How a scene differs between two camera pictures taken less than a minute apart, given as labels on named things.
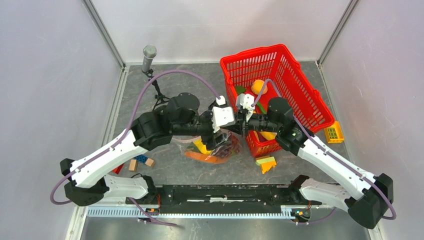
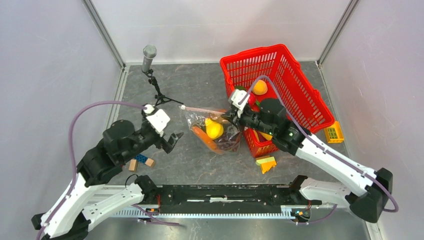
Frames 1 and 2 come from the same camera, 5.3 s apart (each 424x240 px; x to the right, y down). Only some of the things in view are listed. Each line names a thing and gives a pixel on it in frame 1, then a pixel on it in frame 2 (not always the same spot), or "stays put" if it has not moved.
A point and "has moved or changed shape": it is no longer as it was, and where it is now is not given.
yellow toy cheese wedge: (266, 162) stays put
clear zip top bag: (227, 147) has moved or changed shape
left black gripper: (209, 140) -> (170, 144)
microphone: (149, 52) stays put
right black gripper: (242, 124) stays put
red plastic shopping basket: (269, 72) stays put
